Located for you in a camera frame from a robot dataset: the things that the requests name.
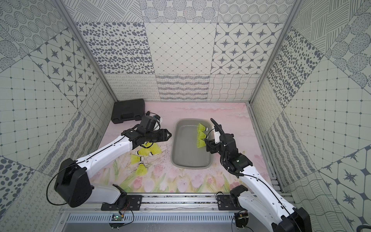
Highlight yellow shuttlecock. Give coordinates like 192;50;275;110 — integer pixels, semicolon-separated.
146;143;162;156
135;162;148;177
130;154;143;165
197;131;207;140
196;139;206;148
137;148;151;157
197;123;208;132

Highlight grey plastic storage box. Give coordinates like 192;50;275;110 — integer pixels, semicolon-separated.
171;119;212;169

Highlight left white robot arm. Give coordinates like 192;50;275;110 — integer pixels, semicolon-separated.
54;114;172;210

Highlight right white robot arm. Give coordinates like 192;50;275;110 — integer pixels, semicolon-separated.
205;134;312;232

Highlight black plastic tool case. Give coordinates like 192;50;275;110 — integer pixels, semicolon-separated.
111;99;145;124

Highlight small black circuit module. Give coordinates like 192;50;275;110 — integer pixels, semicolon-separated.
234;212;249;228

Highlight small green circuit board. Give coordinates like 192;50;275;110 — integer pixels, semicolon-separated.
111;214;123;223

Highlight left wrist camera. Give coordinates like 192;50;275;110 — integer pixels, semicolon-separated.
153;113;161;131

